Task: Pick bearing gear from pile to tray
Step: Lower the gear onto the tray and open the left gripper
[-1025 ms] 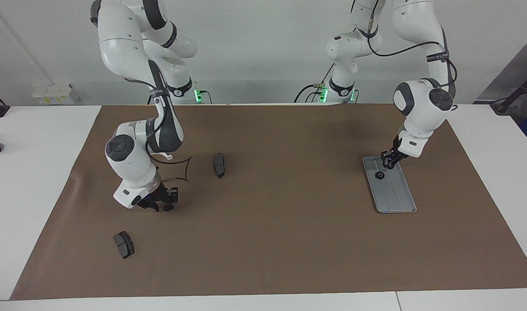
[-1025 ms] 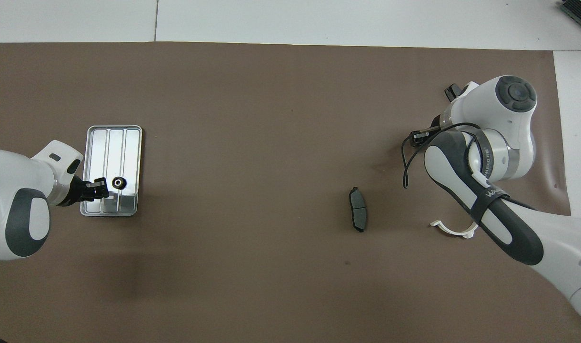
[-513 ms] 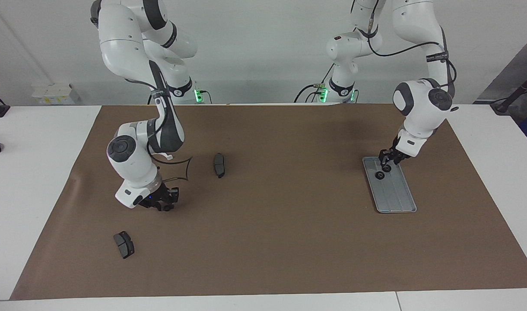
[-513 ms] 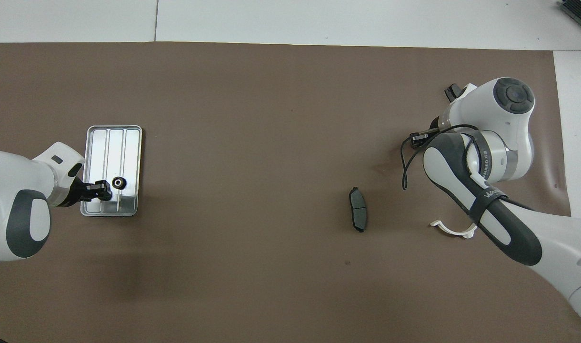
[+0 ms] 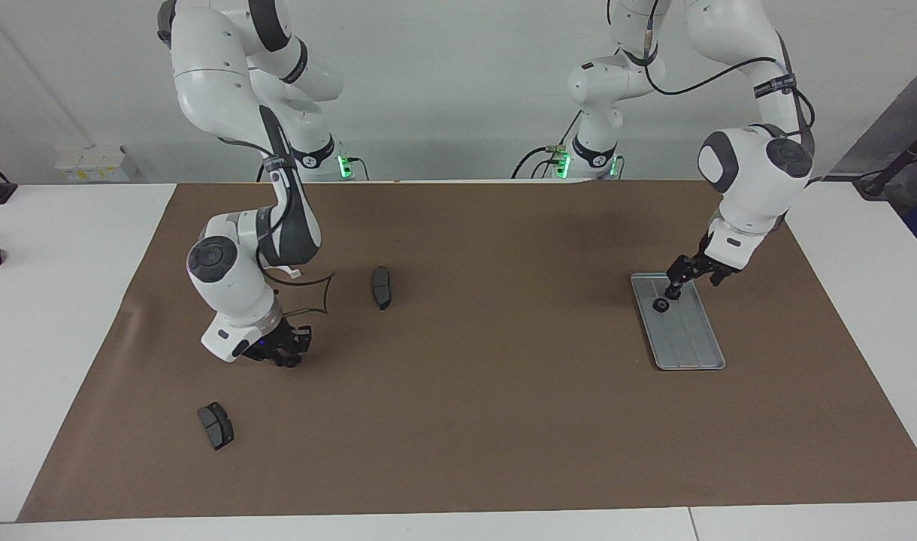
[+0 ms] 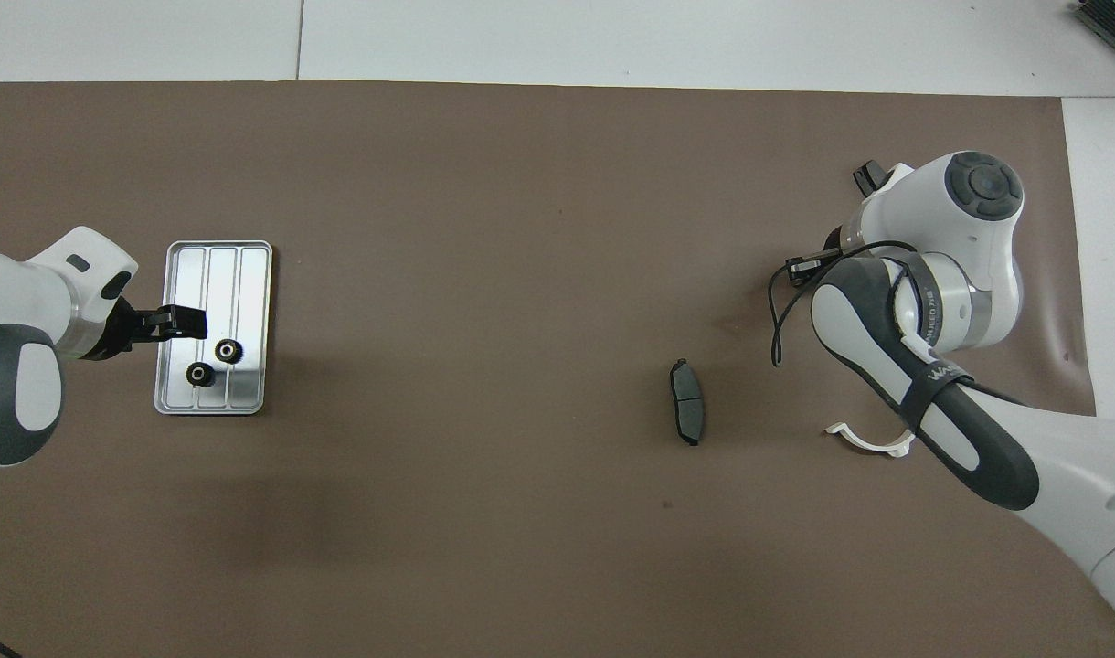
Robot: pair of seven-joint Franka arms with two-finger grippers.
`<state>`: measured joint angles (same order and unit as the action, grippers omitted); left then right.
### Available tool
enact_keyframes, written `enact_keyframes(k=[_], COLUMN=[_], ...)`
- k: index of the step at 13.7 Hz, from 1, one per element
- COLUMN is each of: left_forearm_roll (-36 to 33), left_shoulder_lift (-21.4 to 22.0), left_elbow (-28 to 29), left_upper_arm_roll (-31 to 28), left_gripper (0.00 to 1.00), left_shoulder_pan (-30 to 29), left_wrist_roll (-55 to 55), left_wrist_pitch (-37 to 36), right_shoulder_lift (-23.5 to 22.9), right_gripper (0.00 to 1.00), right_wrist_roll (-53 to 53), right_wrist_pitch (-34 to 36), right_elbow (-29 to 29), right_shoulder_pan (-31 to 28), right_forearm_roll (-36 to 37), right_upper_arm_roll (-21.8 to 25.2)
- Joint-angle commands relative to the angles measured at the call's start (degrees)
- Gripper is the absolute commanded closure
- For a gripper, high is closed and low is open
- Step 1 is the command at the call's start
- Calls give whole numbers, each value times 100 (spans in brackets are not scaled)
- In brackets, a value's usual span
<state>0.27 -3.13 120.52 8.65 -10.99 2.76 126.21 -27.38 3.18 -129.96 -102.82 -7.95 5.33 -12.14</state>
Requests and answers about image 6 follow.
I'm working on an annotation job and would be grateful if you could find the long grey brake pad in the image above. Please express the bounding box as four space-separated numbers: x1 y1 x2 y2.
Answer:
669 358 706 448

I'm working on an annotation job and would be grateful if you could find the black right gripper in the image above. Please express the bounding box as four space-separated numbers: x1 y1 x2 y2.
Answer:
786 225 853 281

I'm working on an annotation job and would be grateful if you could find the white curved plastic bracket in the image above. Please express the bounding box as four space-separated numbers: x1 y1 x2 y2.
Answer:
824 420 915 459

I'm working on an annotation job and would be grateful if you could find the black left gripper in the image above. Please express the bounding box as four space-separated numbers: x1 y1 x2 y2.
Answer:
82 299 209 359

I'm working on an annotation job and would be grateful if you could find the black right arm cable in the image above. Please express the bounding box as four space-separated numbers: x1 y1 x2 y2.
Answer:
768 239 919 368

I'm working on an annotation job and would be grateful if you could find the brown table mat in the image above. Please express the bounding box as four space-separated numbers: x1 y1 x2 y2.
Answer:
0 80 1115 658

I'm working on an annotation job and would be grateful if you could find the silver metal tray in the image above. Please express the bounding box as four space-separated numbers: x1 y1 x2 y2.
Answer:
153 240 275 417

